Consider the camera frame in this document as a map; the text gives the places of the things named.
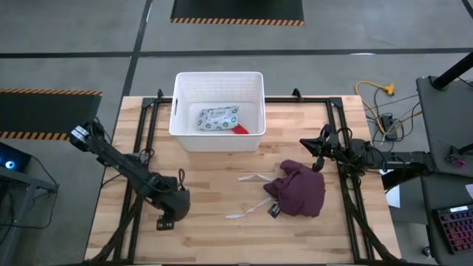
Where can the black aluminium table frame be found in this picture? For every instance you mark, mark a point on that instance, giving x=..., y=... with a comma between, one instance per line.
x=334, y=118

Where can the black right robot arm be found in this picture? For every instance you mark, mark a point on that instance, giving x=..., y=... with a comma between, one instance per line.
x=391, y=157

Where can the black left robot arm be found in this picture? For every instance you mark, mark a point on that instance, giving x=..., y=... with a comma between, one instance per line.
x=122, y=162

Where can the red bandage roll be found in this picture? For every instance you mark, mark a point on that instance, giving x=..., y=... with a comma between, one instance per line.
x=241, y=129

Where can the black hazard-striped floor mat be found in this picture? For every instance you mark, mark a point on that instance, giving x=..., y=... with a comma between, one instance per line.
x=236, y=10
x=44, y=112

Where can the backlit keyboard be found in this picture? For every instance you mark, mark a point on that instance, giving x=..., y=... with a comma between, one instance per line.
x=456, y=227

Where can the computer with blue light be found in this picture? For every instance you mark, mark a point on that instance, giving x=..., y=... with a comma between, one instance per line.
x=11, y=159

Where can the grey metal cart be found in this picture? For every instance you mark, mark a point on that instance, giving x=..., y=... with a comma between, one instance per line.
x=22, y=199

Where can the dark grey desk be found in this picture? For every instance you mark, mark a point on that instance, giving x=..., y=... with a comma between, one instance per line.
x=430, y=192

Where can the grey stand base plate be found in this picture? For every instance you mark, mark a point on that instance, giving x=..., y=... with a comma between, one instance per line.
x=447, y=125

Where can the maroon cloth cap with ties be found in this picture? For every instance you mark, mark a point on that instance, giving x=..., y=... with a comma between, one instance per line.
x=299, y=192

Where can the black stand pole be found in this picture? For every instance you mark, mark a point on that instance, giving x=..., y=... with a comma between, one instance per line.
x=454, y=72

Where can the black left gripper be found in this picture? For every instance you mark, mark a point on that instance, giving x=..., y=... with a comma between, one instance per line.
x=173, y=199

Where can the patterned grey supply pouch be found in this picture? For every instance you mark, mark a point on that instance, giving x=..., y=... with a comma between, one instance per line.
x=218, y=118

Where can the white plastic basket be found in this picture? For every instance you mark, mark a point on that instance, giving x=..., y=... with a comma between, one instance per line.
x=218, y=142

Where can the small pink object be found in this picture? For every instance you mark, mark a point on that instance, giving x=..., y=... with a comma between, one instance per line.
x=459, y=163

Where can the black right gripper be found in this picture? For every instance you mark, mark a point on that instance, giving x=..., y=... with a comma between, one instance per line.
x=329, y=147

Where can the black power strip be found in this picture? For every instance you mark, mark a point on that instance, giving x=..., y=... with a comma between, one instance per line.
x=388, y=125

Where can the white paper sheet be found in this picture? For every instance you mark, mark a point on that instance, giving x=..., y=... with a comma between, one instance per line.
x=394, y=196

